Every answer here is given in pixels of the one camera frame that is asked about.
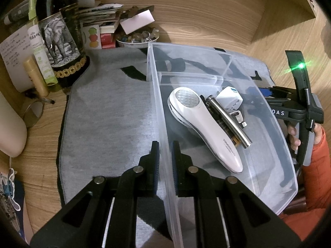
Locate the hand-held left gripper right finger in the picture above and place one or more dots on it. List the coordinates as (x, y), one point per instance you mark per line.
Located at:
(175, 165)

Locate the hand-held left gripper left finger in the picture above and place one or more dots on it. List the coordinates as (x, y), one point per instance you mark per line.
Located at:
(155, 162)

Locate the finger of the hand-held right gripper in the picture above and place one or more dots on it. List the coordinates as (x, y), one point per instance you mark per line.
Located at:
(287, 111)
(265, 92)

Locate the white charger cube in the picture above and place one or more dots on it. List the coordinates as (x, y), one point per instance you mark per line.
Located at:
(228, 100)

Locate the silver metal tube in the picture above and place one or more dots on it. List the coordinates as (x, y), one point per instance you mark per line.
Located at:
(232, 124)

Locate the white handheld lint remover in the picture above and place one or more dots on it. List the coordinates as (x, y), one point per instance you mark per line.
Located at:
(204, 118)

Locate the dark ribbed cylinder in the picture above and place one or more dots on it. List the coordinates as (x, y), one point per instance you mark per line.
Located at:
(227, 134)

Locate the clear plastic storage box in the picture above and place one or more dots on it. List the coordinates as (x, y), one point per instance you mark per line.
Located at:
(263, 180)

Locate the person's orange sleeved forearm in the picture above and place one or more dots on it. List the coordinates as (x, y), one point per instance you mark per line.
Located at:
(318, 173)

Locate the person's right hand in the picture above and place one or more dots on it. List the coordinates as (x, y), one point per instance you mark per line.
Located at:
(294, 137)

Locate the grey felt mat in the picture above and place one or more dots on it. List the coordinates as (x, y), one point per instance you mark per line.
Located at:
(108, 124)

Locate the white bowl of beads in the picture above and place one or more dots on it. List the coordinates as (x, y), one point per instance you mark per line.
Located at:
(134, 44)

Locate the small red box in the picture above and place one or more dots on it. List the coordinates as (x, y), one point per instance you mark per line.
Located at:
(107, 41)

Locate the white card with fruit print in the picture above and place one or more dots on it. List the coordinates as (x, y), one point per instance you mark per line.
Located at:
(91, 37)

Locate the pale pink card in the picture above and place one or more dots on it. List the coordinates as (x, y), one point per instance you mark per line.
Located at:
(137, 20)

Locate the beige cylindrical tube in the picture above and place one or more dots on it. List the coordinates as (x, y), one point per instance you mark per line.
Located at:
(35, 77)

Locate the white rounded object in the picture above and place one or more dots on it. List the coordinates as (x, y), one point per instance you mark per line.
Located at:
(10, 134)

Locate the blue cartoon sticker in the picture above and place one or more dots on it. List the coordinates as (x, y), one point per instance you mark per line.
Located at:
(10, 196)

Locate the green and white bottle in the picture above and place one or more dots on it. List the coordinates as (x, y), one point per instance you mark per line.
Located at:
(41, 64)

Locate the dark wine bottle elephant label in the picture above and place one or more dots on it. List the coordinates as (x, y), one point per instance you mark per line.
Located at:
(59, 41)

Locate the stack of booklets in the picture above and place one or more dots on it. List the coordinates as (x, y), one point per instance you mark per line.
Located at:
(100, 13)

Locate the white handwritten paper note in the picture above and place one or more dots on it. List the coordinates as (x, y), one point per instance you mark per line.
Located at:
(15, 56)

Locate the dark marker with white cap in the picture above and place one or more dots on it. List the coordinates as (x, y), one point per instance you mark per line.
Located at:
(15, 14)

